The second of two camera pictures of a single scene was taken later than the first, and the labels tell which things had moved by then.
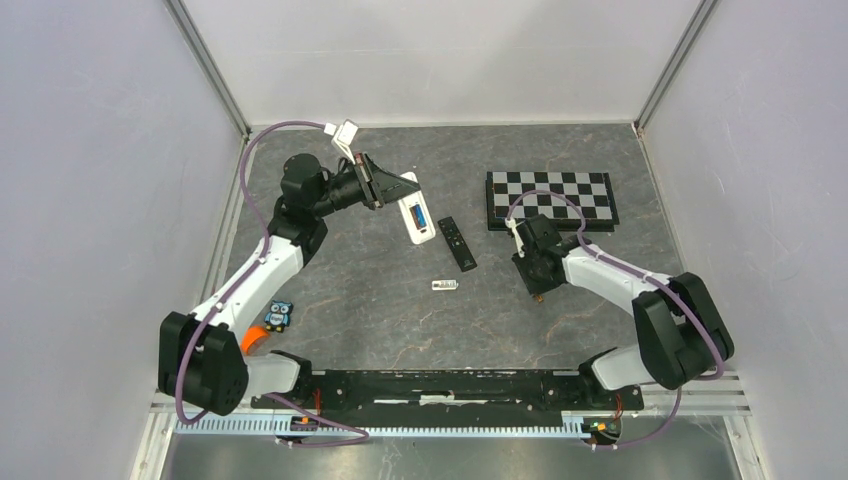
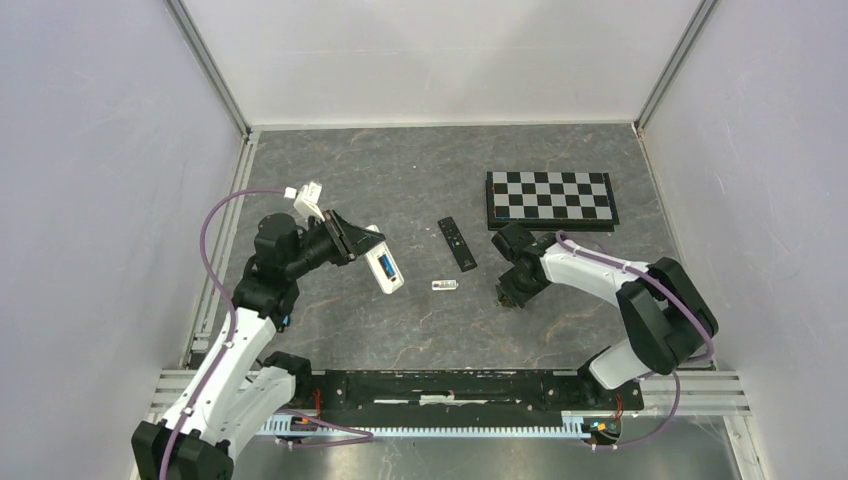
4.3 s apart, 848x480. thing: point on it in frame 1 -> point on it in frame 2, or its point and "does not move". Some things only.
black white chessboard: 591,191 does not move
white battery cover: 443,285 does not move
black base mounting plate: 457,390 does not move
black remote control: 456,243 does not move
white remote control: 416,215 -> 384,266
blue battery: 418,216 -> 387,266
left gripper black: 381,186 -> 348,240
